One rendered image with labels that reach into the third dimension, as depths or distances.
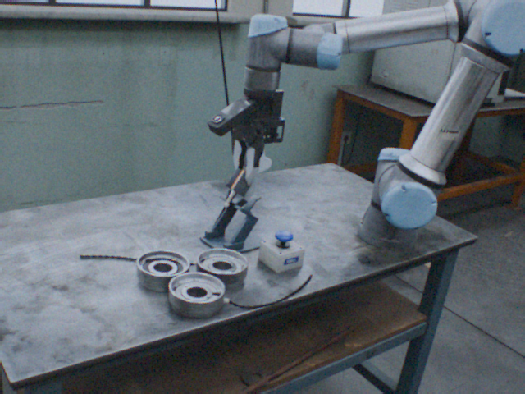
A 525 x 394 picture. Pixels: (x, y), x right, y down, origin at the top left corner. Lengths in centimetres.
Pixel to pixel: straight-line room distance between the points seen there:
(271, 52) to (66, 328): 66
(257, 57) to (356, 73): 244
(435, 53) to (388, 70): 35
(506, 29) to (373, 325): 83
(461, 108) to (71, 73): 184
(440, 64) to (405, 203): 202
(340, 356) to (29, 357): 78
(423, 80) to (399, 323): 190
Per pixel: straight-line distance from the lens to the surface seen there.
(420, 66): 330
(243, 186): 129
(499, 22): 120
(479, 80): 124
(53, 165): 275
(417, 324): 168
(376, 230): 144
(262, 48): 120
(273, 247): 126
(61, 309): 111
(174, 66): 286
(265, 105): 125
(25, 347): 103
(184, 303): 106
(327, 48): 120
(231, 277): 116
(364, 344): 153
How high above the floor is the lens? 142
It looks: 22 degrees down
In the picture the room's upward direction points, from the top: 7 degrees clockwise
